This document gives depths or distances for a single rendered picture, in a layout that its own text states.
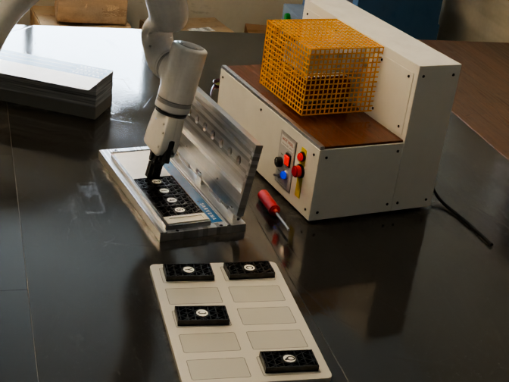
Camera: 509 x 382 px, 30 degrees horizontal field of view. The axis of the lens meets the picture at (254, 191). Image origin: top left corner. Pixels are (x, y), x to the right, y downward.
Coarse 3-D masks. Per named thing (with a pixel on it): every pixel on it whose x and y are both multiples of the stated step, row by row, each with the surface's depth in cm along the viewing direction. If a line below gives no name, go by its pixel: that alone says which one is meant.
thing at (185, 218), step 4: (172, 216) 210; (176, 216) 210; (180, 216) 211; (184, 216) 211; (188, 216) 211; (192, 216) 212; (196, 216) 212; (200, 216) 212; (204, 216) 212; (168, 220) 208; (172, 220) 209; (176, 220) 209; (180, 220) 209; (184, 220) 209; (188, 220) 209; (192, 220) 210; (196, 220) 210; (200, 220) 210; (204, 220) 211
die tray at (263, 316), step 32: (160, 288) 187; (192, 288) 189; (224, 288) 190; (256, 288) 192; (288, 288) 193; (256, 320) 181; (288, 320) 183; (192, 352) 170; (224, 352) 171; (256, 352) 172; (320, 352) 174
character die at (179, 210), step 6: (186, 204) 216; (192, 204) 217; (162, 210) 212; (168, 210) 214; (174, 210) 213; (180, 210) 213; (186, 210) 214; (192, 210) 214; (198, 210) 214; (162, 216) 210; (168, 216) 210
